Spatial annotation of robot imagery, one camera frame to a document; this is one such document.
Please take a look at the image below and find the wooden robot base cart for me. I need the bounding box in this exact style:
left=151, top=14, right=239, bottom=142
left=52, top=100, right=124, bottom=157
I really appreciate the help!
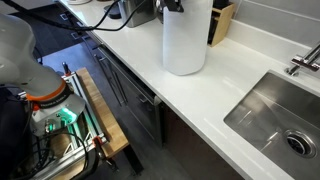
left=30, top=68, right=129, bottom=180

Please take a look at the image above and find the white paper towel roll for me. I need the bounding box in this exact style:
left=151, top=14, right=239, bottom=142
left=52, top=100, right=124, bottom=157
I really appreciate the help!
left=163, top=0, right=214, bottom=75

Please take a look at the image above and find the chrome sink faucet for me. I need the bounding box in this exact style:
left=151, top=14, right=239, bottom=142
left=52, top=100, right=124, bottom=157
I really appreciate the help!
left=285, top=42, right=320, bottom=76

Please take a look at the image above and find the silver countertop trash bin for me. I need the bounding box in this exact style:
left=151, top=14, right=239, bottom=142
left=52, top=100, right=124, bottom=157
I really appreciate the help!
left=118, top=0, right=156, bottom=28

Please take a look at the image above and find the bamboo coffee pod organizer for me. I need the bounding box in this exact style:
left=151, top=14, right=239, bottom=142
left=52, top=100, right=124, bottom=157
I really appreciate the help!
left=208, top=0, right=235, bottom=47

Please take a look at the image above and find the stainless dishwasher front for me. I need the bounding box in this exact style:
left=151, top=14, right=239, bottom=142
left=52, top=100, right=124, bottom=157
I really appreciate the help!
left=96, top=45, right=164, bottom=148

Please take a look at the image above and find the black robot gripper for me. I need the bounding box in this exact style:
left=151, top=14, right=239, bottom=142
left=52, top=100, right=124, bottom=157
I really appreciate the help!
left=155, top=0, right=184, bottom=23

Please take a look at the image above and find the stainless steel sink basin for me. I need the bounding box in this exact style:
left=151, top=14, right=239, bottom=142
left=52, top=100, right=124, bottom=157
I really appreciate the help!
left=224, top=72, right=320, bottom=180

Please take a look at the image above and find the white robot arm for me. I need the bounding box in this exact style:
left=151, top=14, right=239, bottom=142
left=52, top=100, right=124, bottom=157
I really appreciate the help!
left=0, top=14, right=86, bottom=136

